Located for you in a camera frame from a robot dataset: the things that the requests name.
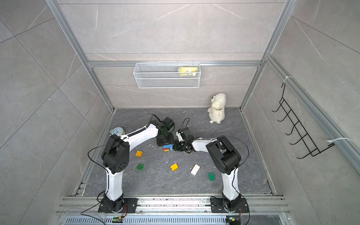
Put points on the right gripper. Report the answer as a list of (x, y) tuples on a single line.
[(176, 146)]

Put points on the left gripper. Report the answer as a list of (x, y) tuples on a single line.
[(171, 141)]

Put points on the blue long lego brick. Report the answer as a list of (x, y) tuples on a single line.
[(169, 146)]

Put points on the orange-yellow lego brick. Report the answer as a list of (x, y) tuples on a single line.
[(139, 153)]

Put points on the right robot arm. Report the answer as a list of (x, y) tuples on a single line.
[(226, 159)]

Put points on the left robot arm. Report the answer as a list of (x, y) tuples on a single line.
[(115, 158)]

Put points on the yellow stepped lego brick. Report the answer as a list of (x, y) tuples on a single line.
[(174, 167)]

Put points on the white long lego brick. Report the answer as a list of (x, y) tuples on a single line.
[(195, 169)]

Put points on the dark green lego brick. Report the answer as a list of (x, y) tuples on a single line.
[(140, 167)]

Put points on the green flat lego brick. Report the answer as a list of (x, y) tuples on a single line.
[(211, 176)]

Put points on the tape roll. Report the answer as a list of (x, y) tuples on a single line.
[(119, 131)]

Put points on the white plush toy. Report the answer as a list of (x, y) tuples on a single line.
[(217, 108)]

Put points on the yellow sponge in basket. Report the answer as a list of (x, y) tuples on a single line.
[(188, 71)]

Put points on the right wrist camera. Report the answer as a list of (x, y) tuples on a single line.
[(180, 139)]

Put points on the white wire mesh basket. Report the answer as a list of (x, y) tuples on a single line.
[(158, 75)]

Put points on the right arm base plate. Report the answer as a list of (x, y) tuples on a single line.
[(223, 205)]

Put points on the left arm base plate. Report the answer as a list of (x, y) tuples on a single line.
[(118, 206)]

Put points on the black wire hook rack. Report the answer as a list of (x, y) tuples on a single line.
[(298, 128)]

